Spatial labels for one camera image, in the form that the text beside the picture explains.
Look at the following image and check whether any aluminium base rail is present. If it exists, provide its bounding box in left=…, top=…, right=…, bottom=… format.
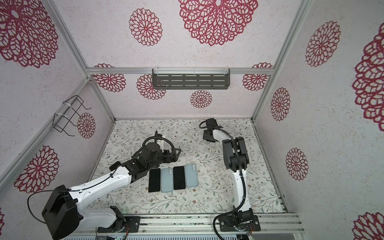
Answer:
left=68, top=212, right=305, bottom=236

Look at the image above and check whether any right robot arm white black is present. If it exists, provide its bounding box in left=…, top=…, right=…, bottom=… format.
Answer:
left=199, top=118, right=255, bottom=232

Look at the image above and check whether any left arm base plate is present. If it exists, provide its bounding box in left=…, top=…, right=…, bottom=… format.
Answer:
left=97, top=216, right=141, bottom=234

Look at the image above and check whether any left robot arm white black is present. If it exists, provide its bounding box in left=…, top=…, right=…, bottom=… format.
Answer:
left=42, top=141, right=181, bottom=240

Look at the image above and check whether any light blue phone case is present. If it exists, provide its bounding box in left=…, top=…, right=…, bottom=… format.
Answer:
left=161, top=168, right=174, bottom=193
left=185, top=164, right=199, bottom=188

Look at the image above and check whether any black wire wall basket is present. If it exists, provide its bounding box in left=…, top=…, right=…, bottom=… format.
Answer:
left=52, top=95, right=91, bottom=137

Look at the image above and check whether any dark metal wall shelf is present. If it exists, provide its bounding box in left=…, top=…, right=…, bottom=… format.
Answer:
left=152, top=69, right=231, bottom=90

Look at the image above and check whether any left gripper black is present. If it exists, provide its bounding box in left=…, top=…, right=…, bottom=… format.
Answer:
left=147, top=146, right=181, bottom=172

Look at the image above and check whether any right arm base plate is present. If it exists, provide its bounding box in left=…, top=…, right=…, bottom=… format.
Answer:
left=219, top=215, right=261, bottom=232

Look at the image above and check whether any black phone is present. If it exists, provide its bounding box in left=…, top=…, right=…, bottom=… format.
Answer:
left=109, top=161, right=122, bottom=172
left=148, top=169, right=161, bottom=193
left=173, top=166, right=186, bottom=190

